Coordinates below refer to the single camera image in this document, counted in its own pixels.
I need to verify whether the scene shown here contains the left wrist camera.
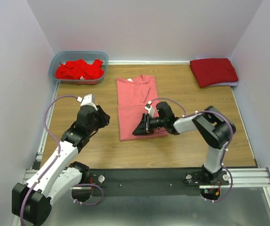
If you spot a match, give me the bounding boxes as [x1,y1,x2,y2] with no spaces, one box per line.
[76,94,98,111]

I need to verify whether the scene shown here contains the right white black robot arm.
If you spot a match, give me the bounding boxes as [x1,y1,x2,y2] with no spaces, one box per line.
[132,102,236,185]

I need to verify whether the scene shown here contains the dark red folded t-shirt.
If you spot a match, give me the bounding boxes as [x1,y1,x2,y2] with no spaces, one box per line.
[189,57,239,89]

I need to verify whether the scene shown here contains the pink t-shirt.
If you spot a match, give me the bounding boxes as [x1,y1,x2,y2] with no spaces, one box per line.
[116,75,168,141]

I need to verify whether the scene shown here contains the bright red crumpled t-shirts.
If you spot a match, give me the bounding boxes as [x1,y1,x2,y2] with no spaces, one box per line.
[55,59,105,80]

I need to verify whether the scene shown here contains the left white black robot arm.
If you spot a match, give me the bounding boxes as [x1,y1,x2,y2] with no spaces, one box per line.
[12,104,110,226]

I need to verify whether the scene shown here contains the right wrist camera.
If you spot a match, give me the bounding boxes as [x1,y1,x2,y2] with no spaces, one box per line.
[144,101,155,117]

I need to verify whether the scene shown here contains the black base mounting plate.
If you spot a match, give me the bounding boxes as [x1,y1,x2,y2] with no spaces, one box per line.
[61,166,229,198]

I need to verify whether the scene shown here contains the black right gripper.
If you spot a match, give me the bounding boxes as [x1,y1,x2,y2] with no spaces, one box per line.
[132,113,166,136]

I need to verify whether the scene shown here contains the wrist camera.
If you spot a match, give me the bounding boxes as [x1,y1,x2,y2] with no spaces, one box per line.
[144,101,155,117]
[76,94,98,111]

